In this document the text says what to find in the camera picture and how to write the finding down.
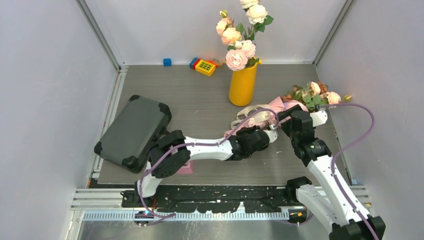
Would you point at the black hard case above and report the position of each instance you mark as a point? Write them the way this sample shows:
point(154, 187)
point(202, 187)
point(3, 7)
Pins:
point(129, 138)

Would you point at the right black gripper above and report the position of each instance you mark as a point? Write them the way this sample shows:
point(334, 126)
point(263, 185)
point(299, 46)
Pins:
point(282, 115)

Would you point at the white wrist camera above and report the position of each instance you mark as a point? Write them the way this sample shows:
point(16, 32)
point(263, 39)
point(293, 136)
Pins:
point(272, 132)
point(319, 117)

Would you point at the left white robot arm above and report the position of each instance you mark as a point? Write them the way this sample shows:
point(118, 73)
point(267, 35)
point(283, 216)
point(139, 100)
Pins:
point(173, 151)

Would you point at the yellow vase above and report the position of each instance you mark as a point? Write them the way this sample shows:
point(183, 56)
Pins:
point(242, 85)

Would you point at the pink flower bouquet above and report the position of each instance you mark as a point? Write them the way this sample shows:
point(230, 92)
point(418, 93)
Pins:
point(308, 98)

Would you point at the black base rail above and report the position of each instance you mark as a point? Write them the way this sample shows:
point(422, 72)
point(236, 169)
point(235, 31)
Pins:
point(212, 198)

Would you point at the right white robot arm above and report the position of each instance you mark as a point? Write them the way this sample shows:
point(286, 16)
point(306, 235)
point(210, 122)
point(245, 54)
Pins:
point(339, 211)

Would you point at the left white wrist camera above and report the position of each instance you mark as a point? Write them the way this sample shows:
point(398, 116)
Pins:
point(272, 132)

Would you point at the beige ribbon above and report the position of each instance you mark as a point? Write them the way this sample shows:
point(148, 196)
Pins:
point(248, 116)

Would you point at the peach roses in vase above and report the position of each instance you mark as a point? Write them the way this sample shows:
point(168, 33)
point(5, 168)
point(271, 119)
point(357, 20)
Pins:
point(239, 39)

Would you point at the pink toy toaster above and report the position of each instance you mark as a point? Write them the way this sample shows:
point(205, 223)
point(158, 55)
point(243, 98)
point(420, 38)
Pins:
point(186, 169)

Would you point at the blue cube block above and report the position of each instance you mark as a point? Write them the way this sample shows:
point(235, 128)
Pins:
point(167, 62)

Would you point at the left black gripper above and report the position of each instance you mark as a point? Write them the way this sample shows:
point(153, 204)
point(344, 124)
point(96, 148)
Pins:
point(243, 130)

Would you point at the yellow toy block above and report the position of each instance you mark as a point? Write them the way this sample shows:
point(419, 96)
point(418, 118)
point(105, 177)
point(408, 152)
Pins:
point(205, 67)

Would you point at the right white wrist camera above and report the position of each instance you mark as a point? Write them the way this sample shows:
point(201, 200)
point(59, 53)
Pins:
point(319, 117)

